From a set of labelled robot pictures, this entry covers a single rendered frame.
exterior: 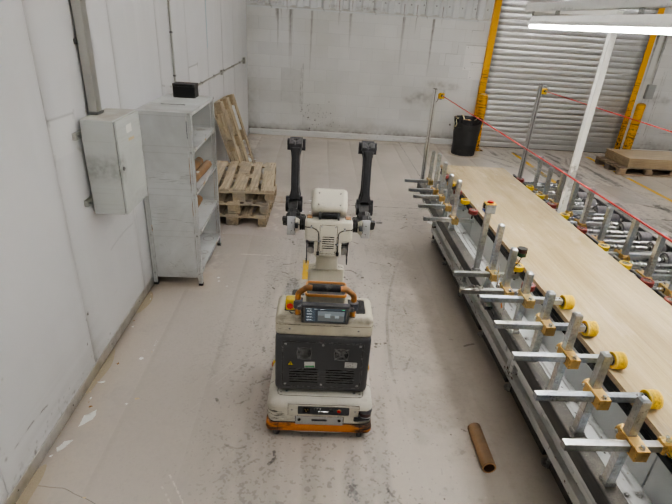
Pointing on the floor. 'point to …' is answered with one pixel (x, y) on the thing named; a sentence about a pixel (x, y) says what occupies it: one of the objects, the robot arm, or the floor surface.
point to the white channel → (599, 62)
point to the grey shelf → (180, 184)
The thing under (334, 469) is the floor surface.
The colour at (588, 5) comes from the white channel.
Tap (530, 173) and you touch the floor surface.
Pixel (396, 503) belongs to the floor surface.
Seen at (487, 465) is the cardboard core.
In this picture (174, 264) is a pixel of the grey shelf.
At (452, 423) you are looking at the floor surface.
